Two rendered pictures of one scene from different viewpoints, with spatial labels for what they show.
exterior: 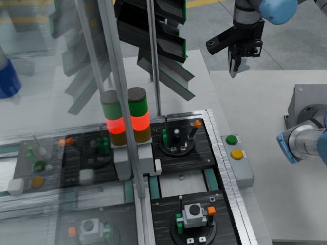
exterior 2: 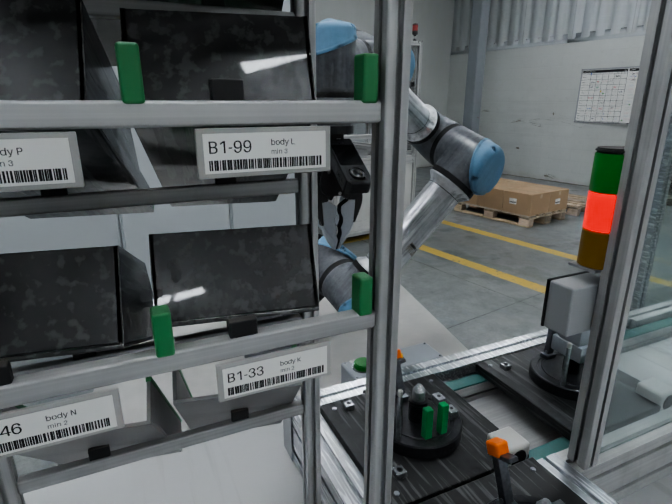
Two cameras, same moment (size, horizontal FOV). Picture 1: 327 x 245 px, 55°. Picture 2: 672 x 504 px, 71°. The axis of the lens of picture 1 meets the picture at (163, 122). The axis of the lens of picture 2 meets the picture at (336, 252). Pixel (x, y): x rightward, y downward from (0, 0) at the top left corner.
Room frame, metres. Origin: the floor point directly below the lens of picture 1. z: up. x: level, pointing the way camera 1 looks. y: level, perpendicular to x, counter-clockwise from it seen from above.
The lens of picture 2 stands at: (1.09, 0.50, 1.47)
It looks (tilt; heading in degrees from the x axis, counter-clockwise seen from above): 18 degrees down; 250
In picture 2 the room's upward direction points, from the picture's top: straight up
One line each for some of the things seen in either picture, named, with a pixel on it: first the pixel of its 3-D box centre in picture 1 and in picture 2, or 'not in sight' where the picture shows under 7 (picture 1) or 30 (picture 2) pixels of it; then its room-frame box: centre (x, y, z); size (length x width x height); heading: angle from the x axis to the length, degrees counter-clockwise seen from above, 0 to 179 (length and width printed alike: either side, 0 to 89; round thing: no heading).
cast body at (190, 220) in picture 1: (190, 215); (580, 338); (0.41, -0.06, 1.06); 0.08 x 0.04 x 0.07; 95
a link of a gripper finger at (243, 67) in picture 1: (240, 68); (339, 221); (0.80, -0.26, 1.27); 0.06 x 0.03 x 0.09; 95
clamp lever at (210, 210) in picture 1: (208, 216); (555, 337); (0.42, -0.11, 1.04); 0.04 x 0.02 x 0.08; 95
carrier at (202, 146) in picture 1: (176, 136); (418, 405); (0.75, -0.04, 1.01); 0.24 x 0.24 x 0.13; 5
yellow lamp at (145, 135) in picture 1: (141, 130); (600, 247); (0.55, 0.06, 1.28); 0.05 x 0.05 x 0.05
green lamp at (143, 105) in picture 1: (136, 102); (613, 172); (0.55, 0.06, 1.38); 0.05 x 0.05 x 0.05
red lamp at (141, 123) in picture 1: (139, 116); (606, 210); (0.55, 0.06, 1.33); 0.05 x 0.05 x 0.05
